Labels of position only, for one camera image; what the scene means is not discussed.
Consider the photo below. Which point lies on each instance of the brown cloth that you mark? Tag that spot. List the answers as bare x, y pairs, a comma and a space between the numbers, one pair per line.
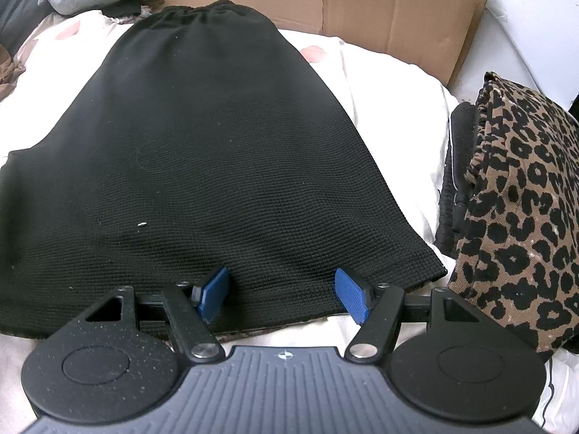
7, 72

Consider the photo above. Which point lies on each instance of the dark grey cloth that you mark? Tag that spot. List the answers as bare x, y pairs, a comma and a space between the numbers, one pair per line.
18, 13

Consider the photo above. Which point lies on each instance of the cream bear print bed sheet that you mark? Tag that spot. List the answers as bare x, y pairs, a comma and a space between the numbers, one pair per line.
389, 122

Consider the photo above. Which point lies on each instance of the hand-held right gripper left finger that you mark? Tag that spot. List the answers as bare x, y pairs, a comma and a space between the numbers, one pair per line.
212, 289

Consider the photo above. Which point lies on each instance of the brown cardboard sheet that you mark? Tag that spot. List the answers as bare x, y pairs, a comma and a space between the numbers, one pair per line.
362, 4

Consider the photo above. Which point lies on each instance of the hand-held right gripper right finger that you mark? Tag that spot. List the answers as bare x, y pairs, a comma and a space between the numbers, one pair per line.
350, 294

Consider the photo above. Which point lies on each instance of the black knit cloth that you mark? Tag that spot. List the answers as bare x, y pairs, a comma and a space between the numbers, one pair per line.
457, 153

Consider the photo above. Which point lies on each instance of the leopard print cloth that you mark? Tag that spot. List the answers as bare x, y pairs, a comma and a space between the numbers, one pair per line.
520, 190

